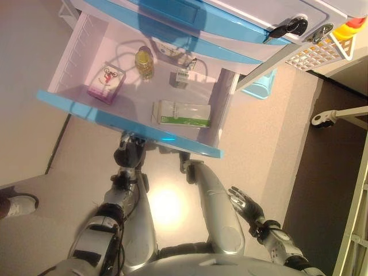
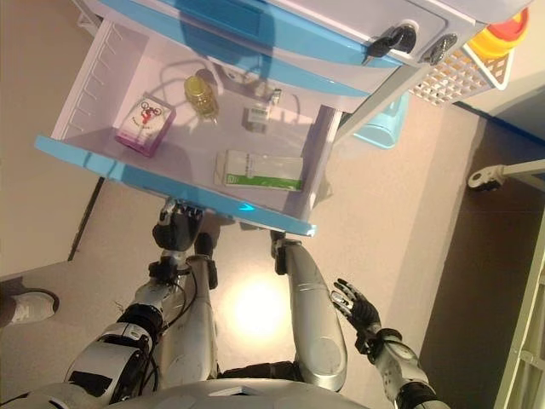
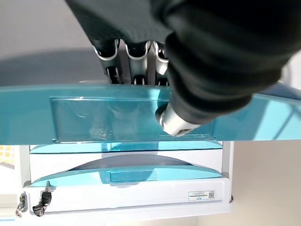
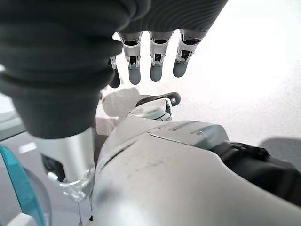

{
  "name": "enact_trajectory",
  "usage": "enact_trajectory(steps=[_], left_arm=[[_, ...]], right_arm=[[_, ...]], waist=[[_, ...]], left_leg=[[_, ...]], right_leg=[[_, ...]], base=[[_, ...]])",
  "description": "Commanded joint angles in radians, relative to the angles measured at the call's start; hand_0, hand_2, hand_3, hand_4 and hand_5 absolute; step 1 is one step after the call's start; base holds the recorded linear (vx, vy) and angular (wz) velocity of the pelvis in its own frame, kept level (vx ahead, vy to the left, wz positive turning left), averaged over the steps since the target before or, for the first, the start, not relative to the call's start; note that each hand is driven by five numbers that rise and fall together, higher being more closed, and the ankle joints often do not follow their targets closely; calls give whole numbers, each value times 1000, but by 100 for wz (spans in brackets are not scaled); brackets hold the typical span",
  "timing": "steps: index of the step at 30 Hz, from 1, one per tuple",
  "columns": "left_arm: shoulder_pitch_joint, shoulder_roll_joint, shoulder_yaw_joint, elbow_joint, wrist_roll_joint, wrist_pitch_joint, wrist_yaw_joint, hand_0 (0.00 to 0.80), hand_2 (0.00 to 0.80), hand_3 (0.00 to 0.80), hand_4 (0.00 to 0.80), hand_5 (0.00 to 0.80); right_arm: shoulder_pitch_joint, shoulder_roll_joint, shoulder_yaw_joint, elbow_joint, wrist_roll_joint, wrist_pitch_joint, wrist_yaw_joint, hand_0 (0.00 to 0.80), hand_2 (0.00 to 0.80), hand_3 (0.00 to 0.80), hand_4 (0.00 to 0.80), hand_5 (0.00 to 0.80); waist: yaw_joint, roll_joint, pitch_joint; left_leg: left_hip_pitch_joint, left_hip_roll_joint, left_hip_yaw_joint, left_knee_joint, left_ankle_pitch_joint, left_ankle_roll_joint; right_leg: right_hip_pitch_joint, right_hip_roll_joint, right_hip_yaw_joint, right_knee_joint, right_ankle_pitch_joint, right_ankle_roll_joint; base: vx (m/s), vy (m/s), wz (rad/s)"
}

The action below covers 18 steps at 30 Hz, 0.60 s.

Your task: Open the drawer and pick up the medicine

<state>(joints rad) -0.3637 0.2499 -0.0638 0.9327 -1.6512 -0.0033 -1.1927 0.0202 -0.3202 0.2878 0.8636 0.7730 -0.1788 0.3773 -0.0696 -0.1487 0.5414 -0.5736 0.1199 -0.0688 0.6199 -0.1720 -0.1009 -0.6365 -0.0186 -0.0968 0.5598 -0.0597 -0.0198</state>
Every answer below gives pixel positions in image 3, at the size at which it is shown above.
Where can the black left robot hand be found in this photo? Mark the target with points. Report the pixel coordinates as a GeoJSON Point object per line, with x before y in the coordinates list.
{"type": "Point", "coordinates": [211, 47]}

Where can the blue white cart drawer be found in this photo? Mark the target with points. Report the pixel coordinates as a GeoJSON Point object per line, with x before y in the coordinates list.
{"type": "Point", "coordinates": [70, 117]}
{"type": "Point", "coordinates": [70, 148]}
{"type": "Point", "coordinates": [70, 179]}

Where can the cart maker label sticker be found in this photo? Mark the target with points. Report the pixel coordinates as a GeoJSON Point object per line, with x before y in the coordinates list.
{"type": "Point", "coordinates": [202, 196]}

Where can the white medical cart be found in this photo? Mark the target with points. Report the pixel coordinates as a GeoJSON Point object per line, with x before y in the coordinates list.
{"type": "Point", "coordinates": [117, 197]}

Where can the black cart key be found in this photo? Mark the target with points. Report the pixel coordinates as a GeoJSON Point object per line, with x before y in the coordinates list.
{"type": "Point", "coordinates": [45, 196]}

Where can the metal cart lock latch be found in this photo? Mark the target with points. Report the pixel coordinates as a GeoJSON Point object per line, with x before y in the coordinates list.
{"type": "Point", "coordinates": [23, 201]}

